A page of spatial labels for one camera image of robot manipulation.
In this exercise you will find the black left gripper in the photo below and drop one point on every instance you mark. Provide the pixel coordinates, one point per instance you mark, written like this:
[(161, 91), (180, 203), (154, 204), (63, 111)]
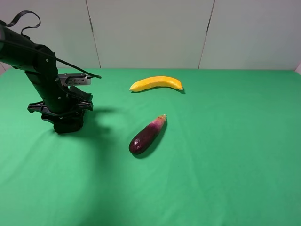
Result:
[(72, 110)]

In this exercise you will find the black leather glasses case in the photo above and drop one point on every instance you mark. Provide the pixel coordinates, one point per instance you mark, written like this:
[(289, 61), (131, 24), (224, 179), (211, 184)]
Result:
[(74, 121)]

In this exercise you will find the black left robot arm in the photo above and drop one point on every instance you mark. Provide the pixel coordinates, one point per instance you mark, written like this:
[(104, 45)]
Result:
[(37, 61)]

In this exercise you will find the purple eggplant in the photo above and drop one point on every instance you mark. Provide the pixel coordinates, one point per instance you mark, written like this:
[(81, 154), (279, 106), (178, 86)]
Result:
[(143, 140)]

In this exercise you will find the green tablecloth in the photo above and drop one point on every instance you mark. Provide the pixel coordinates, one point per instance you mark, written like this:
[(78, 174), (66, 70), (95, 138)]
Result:
[(229, 153)]

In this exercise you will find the yellow banana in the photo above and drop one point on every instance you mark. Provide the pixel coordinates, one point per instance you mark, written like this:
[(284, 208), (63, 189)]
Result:
[(156, 81)]

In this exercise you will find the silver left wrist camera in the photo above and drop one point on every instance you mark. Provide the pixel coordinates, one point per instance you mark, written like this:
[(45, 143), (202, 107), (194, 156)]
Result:
[(75, 80)]

